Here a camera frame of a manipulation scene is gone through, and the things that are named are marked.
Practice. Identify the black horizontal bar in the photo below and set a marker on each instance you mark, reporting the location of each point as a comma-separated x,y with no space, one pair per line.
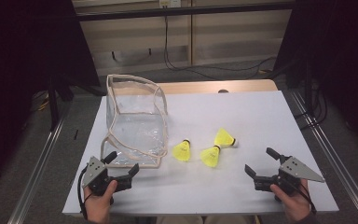
199,11

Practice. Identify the black metal stand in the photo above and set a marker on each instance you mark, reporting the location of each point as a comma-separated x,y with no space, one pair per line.
53,105

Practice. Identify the person's right hand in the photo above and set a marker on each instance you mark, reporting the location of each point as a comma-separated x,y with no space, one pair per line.
295,205

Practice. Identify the white power outlet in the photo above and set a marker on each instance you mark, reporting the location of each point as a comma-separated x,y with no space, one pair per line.
169,3

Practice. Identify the dark round table knob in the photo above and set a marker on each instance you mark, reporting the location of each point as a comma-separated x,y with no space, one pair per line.
223,91

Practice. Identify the yellow shuttlecock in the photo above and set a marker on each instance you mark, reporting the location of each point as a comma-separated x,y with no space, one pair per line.
181,151
210,156
223,138

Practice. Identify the black curtain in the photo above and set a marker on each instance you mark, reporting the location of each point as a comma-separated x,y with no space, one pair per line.
18,62
348,46

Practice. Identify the small black floor object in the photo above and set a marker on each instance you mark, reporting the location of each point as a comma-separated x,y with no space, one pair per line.
75,134

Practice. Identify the transparent bag with beige trim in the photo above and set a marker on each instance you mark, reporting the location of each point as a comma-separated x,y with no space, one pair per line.
136,130

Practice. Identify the person's left hand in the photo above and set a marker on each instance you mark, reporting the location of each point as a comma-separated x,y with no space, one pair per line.
98,208

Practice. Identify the black wall hook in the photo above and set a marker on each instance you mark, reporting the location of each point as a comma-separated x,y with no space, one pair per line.
150,51
113,55

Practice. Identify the white table sheet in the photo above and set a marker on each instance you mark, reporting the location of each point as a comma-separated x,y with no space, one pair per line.
230,102

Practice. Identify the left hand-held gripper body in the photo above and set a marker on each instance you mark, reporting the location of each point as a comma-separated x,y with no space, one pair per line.
94,169

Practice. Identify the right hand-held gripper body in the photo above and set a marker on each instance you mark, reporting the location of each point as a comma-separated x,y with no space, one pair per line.
292,169

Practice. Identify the aluminium floor rail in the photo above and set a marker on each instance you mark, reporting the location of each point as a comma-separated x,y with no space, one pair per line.
338,161
34,180

